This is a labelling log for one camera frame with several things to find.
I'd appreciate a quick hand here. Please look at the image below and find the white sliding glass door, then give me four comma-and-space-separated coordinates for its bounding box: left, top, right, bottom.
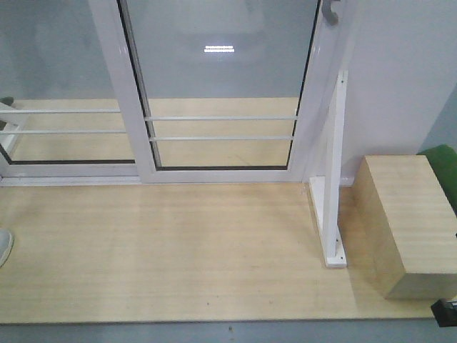
108, 1, 321, 184

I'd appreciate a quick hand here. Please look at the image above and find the grey metal door handle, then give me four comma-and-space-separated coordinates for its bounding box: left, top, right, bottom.
321, 0, 340, 26

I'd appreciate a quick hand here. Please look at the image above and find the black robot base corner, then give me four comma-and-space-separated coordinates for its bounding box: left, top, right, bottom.
431, 299, 457, 327

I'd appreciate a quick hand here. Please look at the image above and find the aluminium door floor track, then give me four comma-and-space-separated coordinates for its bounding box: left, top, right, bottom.
0, 174, 144, 188

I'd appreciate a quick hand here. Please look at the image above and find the wooden platform board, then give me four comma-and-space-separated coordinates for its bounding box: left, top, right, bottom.
0, 98, 440, 325

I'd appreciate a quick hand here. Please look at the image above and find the light wooden box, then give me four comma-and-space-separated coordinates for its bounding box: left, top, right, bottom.
338, 155, 456, 302

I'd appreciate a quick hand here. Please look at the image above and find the green object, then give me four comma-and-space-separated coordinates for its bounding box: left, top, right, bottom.
418, 144, 456, 213

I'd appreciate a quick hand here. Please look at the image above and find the white shoe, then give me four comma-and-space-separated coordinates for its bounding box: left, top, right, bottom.
0, 229, 14, 267

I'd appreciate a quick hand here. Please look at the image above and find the white door frame post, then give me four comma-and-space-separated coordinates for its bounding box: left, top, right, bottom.
301, 1, 363, 183

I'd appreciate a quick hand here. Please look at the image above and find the white triangular support bracket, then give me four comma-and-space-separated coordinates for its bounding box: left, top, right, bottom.
309, 70, 348, 269

